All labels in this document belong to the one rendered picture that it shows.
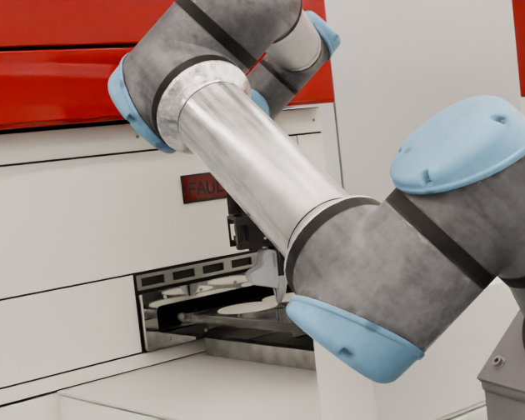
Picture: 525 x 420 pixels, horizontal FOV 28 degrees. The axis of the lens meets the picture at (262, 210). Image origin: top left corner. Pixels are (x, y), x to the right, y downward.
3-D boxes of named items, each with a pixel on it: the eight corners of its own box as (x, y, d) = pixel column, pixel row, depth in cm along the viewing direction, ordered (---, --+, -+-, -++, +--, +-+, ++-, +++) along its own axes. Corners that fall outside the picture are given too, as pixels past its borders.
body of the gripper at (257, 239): (230, 251, 173) (222, 178, 173) (280, 244, 175) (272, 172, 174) (239, 254, 166) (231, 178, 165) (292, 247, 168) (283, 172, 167)
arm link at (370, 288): (458, 244, 83) (165, -23, 120) (330, 380, 84) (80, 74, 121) (517, 297, 91) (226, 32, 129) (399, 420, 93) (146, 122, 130)
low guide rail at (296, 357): (206, 355, 176) (204, 337, 175) (215, 352, 177) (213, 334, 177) (434, 387, 137) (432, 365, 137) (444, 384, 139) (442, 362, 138)
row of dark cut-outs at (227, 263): (136, 291, 170) (134, 276, 170) (329, 250, 198) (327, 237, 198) (138, 291, 170) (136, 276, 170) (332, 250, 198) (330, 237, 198)
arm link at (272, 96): (255, 58, 153) (261, 63, 164) (204, 115, 154) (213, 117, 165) (295, 94, 153) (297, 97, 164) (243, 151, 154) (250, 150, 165)
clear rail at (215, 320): (176, 322, 171) (174, 312, 171) (182, 320, 172) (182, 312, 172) (332, 338, 143) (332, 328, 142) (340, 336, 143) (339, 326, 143)
